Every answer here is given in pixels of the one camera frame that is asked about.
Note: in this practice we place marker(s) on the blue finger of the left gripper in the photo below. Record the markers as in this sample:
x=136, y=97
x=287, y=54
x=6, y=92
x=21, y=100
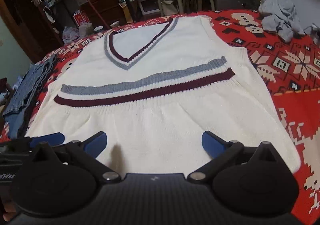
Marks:
x=54, y=139

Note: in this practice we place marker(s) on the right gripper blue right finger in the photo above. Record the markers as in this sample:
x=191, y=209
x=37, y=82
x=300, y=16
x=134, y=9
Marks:
x=212, y=144

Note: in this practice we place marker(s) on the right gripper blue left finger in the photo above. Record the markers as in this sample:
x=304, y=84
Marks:
x=96, y=144

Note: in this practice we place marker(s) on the white knit v-neck sweater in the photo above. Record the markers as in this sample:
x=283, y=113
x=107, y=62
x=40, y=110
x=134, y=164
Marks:
x=155, y=90

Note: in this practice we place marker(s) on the person left hand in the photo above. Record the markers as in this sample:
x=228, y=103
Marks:
x=9, y=212

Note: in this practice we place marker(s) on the folded blue jeans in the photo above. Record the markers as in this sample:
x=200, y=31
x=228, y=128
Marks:
x=17, y=113

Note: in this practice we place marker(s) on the white plastic bag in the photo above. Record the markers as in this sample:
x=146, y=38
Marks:
x=70, y=34

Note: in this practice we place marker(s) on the red patterned christmas blanket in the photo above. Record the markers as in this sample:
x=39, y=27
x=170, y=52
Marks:
x=244, y=185

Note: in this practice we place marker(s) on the blue white ceramic bowl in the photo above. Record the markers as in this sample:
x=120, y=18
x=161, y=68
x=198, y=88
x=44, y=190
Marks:
x=98, y=29

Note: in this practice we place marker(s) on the brown wooden drawer cabinet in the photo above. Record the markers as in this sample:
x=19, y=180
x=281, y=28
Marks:
x=100, y=12

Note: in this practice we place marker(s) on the grey crumpled garment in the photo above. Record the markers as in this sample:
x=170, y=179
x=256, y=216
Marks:
x=280, y=16

